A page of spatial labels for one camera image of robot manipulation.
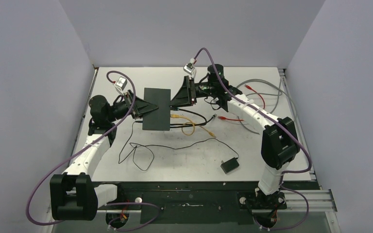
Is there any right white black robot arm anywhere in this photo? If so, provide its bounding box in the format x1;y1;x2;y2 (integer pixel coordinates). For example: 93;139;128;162
170;63;301;208

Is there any grey ethernet cable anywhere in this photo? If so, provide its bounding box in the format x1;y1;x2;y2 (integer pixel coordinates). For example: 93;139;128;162
235;78;299;135

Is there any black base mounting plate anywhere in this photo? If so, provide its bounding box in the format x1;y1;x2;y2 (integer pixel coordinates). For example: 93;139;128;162
61;181;321;226

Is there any aluminium front rail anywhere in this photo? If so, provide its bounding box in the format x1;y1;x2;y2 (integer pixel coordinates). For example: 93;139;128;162
97;190;337;214

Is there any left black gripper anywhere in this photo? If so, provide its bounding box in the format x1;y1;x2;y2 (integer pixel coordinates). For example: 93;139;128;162
106;90;158;123

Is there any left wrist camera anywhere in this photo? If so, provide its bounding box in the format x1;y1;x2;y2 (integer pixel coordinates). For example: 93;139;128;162
114;76;128;93

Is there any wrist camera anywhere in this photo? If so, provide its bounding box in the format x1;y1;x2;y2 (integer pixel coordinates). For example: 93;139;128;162
114;76;128;93
183;63;196;76

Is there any thin black power cord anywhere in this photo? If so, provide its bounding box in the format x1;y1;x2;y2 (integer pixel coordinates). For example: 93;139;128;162
118;120;240;172

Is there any black ethernet cable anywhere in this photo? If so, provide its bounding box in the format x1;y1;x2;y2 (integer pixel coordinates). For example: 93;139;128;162
170;108;218;129

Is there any black network switch box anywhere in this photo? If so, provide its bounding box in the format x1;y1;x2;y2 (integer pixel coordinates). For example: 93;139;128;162
142;88;171;131

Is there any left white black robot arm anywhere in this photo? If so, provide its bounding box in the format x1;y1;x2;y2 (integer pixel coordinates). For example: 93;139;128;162
50;91;159;221

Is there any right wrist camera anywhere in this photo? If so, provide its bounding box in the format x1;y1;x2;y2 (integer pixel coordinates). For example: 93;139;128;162
183;63;196;76

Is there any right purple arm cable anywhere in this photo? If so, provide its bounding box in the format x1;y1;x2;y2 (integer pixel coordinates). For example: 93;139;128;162
189;47;313;232

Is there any black power adapter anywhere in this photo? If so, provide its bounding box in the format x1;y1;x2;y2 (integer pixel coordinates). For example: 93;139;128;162
220;157;239;174

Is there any red ethernet cable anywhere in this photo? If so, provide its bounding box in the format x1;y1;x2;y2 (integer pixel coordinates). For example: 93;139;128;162
218;84;266;122

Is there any yellow ethernet cable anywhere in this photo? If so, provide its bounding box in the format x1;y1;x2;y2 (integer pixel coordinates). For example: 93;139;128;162
170;114;217;139

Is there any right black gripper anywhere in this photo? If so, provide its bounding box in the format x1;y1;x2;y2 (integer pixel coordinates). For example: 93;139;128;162
170;76;216;108

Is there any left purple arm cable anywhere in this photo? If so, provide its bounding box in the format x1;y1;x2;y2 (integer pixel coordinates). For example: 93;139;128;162
25;70;161;233

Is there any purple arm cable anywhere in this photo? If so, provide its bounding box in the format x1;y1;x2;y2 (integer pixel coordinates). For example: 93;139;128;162
25;70;161;233
189;47;313;232

